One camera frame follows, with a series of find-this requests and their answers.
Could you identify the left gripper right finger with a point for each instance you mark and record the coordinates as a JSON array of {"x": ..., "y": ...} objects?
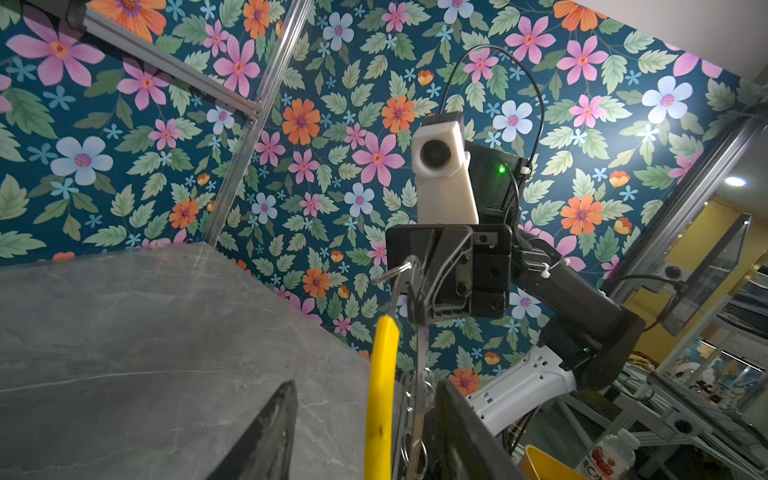
[{"x": 467, "y": 450}]

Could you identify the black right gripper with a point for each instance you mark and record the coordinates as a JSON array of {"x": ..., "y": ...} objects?
[{"x": 462, "y": 270}]

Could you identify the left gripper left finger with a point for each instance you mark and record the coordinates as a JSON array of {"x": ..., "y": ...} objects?
[{"x": 264, "y": 450}]

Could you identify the large black yellow keyring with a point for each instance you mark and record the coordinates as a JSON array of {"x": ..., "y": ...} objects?
[{"x": 381, "y": 445}]

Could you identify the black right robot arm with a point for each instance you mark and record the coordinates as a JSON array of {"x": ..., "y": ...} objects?
[{"x": 589, "y": 337}]

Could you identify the yellow bowl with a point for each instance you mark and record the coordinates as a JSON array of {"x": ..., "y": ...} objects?
[{"x": 538, "y": 465}]

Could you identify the white plastic bottle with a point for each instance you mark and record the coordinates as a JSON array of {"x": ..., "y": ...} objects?
[{"x": 611, "y": 457}]

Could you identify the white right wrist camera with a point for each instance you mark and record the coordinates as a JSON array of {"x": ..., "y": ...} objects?
[{"x": 440, "y": 164}]

